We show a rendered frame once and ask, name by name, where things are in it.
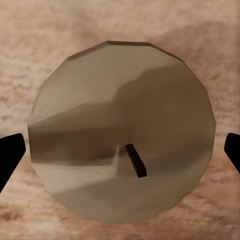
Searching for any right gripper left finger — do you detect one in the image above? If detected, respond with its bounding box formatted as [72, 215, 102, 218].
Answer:
[0, 133, 26, 193]

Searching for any pillar candle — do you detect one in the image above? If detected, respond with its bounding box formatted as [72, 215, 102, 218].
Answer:
[27, 41, 216, 225]

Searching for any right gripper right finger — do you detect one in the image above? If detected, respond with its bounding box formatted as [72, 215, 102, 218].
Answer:
[224, 133, 240, 173]

